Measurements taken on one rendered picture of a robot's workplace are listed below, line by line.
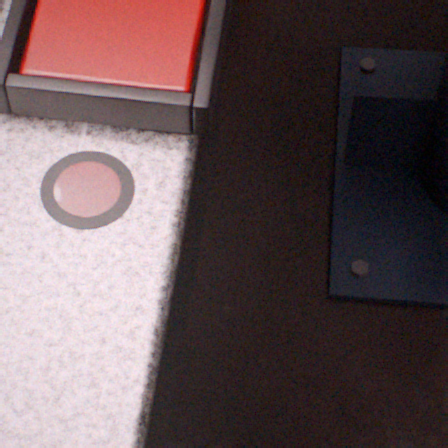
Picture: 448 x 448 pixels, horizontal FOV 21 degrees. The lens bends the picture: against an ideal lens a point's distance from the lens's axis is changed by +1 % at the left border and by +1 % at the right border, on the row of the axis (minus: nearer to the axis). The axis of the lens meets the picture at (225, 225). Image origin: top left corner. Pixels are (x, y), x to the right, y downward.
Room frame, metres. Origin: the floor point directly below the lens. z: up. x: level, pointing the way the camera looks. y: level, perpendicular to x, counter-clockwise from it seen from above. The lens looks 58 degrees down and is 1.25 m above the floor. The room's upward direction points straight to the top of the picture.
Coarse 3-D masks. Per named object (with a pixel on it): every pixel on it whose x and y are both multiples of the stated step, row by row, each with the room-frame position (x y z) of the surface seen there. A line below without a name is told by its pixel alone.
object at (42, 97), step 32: (32, 0) 0.30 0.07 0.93; (224, 0) 0.30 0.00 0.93; (224, 32) 0.29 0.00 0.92; (0, 64) 0.27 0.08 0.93; (0, 96) 0.26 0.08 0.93; (32, 96) 0.26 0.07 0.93; (64, 96) 0.25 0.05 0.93; (96, 96) 0.25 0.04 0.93; (128, 96) 0.25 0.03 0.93; (160, 96) 0.25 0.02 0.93; (192, 96) 0.25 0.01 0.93; (160, 128) 0.25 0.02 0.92; (192, 128) 0.25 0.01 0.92
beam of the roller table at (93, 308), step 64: (0, 0) 0.31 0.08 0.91; (0, 128) 0.25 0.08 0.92; (64, 128) 0.25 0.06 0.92; (128, 128) 0.25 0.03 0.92; (0, 192) 0.22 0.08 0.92; (192, 192) 0.23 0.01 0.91; (0, 256) 0.20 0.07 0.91; (64, 256) 0.20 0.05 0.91; (128, 256) 0.20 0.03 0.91; (192, 256) 0.22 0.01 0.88; (0, 320) 0.18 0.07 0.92; (64, 320) 0.18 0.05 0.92; (128, 320) 0.18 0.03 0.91; (0, 384) 0.15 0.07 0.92; (64, 384) 0.15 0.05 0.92; (128, 384) 0.15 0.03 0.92
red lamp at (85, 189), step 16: (64, 176) 0.23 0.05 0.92; (80, 176) 0.23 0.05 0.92; (96, 176) 0.23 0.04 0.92; (112, 176) 0.23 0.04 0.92; (64, 192) 0.22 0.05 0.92; (80, 192) 0.22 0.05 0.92; (96, 192) 0.22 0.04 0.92; (112, 192) 0.22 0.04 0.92; (64, 208) 0.22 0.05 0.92; (80, 208) 0.22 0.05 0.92; (96, 208) 0.22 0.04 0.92
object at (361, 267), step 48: (384, 96) 0.86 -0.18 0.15; (432, 96) 0.86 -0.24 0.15; (336, 144) 0.90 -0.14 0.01; (384, 144) 0.86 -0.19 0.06; (432, 144) 0.84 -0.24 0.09; (336, 192) 0.82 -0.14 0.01; (384, 192) 0.82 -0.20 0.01; (432, 192) 0.81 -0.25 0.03; (336, 240) 0.75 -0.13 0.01; (384, 240) 0.75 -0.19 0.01; (432, 240) 0.75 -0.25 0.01; (336, 288) 0.69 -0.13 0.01; (384, 288) 0.69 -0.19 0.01; (432, 288) 0.69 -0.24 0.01
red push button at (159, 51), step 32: (64, 0) 0.30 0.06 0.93; (96, 0) 0.30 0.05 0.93; (128, 0) 0.30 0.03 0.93; (160, 0) 0.30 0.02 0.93; (192, 0) 0.30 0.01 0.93; (32, 32) 0.28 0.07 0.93; (64, 32) 0.28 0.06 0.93; (96, 32) 0.28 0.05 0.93; (128, 32) 0.28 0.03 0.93; (160, 32) 0.28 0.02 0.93; (192, 32) 0.28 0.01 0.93; (32, 64) 0.27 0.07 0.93; (64, 64) 0.27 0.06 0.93; (96, 64) 0.27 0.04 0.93; (128, 64) 0.27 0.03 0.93; (160, 64) 0.27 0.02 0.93; (192, 64) 0.27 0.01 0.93
